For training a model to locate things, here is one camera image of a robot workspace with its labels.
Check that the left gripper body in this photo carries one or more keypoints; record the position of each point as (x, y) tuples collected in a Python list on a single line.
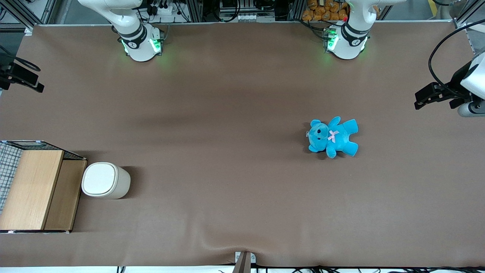
[(455, 87)]

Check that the aluminium frame strut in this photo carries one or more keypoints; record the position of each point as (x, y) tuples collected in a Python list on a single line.
[(26, 22)]

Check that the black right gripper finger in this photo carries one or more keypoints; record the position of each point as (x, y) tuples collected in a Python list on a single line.
[(27, 75), (34, 88)]

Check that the white power strip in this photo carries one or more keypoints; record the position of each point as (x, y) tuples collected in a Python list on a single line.
[(166, 9)]

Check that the dark wooden shelf board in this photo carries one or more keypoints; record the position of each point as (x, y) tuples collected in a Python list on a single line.
[(62, 197)]

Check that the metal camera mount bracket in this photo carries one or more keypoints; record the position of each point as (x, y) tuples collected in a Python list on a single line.
[(253, 258)]

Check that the brown camera pole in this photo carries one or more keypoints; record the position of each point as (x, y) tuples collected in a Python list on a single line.
[(242, 266)]

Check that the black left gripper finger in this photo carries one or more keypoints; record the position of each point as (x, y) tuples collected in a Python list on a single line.
[(430, 91), (423, 104)]

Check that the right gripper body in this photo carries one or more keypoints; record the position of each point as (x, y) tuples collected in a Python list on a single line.
[(8, 74)]

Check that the light wooden shelf board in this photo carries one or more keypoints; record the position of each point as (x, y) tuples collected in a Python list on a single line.
[(30, 189)]

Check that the white trash can lid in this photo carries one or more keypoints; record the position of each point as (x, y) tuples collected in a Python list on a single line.
[(98, 178)]

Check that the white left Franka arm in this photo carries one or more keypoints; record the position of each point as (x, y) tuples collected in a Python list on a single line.
[(346, 47)]

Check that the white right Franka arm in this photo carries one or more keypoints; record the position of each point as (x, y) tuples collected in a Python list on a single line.
[(138, 49)]

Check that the white connector block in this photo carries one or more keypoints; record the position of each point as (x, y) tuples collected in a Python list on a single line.
[(254, 17)]

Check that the aluminium frame post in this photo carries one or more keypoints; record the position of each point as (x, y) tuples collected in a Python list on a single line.
[(460, 19)]

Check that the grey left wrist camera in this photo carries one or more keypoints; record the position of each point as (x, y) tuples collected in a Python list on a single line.
[(474, 111)]

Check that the brown table mat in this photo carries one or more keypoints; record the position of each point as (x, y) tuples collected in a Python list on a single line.
[(227, 113)]

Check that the beige trash can body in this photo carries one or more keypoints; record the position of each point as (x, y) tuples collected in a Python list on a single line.
[(123, 182)]

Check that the blue teddy bear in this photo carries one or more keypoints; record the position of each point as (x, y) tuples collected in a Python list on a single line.
[(322, 136)]

